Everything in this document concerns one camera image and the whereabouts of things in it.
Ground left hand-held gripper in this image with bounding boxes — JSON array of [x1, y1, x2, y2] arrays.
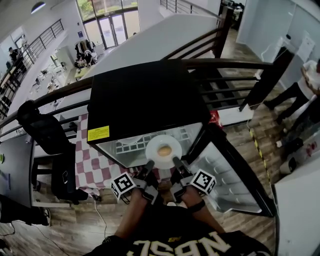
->
[[110, 160, 160, 205]]

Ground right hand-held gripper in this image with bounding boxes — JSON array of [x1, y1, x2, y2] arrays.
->
[[170, 156, 217, 203]]

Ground white plate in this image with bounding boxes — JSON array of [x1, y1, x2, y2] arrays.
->
[[145, 134, 183, 170]]

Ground brown egg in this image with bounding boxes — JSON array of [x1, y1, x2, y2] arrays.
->
[[157, 145, 173, 157]]

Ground black mini fridge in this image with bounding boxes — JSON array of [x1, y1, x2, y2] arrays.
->
[[86, 59, 276, 218]]

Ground person's left forearm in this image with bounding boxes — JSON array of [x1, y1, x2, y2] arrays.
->
[[114, 188, 149, 241]]

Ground person's right forearm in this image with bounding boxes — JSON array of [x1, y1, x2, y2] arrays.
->
[[181, 185, 226, 235]]

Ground black wristband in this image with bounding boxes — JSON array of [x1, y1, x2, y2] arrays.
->
[[187, 199, 207, 214]]

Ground red white checkered tablecloth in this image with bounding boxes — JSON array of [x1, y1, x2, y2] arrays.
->
[[74, 113, 176, 191]]

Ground red sign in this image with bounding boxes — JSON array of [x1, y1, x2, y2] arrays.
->
[[209, 109, 224, 130]]

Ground yellow sticker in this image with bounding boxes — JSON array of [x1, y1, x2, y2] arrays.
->
[[87, 125, 111, 142]]

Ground person's black printed shirt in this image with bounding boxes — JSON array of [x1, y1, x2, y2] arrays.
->
[[82, 204, 274, 256]]

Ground yellow black hazard tape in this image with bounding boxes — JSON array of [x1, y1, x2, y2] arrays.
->
[[249, 128, 273, 185]]

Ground black chair with jacket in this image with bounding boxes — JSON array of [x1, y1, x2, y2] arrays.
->
[[16, 99, 89, 206]]

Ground dark wooden railing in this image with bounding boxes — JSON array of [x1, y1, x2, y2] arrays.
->
[[0, 7, 296, 141]]

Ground white counter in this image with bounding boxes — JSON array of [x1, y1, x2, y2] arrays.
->
[[273, 159, 320, 256]]

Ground grey desk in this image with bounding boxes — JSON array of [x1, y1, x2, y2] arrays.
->
[[0, 133, 36, 209]]

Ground clothes rack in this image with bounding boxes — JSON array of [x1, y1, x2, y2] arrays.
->
[[74, 39, 98, 66]]

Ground glass entrance doors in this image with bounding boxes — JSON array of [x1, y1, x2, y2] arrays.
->
[[83, 8, 141, 50]]

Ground metal balcony railing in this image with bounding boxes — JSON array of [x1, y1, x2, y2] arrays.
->
[[0, 19, 65, 118]]

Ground white board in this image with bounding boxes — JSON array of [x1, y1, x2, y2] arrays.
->
[[296, 30, 316, 63]]

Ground round ceiling lamp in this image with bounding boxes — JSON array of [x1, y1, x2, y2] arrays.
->
[[30, 1, 47, 15]]

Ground white cable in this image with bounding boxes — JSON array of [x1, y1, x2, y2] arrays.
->
[[93, 196, 109, 239]]

